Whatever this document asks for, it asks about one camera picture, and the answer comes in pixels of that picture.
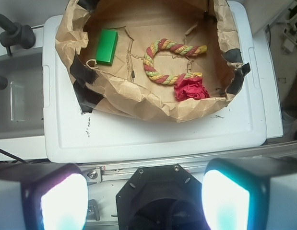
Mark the black octagonal mount plate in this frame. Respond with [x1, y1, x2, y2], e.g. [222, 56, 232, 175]
[116, 164, 209, 230]

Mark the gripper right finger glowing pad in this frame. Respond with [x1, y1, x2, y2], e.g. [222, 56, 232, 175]
[202, 157, 297, 230]

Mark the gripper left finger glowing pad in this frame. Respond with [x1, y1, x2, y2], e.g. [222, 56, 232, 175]
[0, 163, 88, 230]

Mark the red crumpled cloth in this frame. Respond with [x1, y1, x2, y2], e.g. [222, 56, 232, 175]
[174, 77, 210, 102]

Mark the grey sink basin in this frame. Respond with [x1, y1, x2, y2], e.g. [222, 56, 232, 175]
[0, 48, 44, 139]

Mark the aluminium extrusion rail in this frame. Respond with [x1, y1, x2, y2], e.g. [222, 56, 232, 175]
[79, 140, 297, 184]

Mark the green rectangular block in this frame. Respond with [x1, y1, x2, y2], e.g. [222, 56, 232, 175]
[95, 29, 118, 66]

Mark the white plastic cooler lid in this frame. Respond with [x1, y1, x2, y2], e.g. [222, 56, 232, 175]
[42, 1, 267, 163]

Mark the multicolour twisted rope toy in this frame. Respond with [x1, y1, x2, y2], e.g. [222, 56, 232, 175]
[143, 38, 208, 85]

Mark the black cable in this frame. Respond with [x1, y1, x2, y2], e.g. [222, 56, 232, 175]
[0, 147, 30, 164]

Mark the brown crumpled paper bag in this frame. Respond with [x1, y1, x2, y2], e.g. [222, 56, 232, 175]
[55, 0, 250, 122]

